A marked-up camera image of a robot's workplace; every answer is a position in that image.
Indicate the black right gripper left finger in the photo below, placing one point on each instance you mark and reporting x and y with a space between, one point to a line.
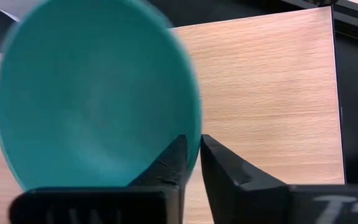
166 174

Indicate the teal plastic bowl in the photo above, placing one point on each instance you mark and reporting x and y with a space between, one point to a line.
89 93

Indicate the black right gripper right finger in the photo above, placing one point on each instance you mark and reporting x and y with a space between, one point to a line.
228 186

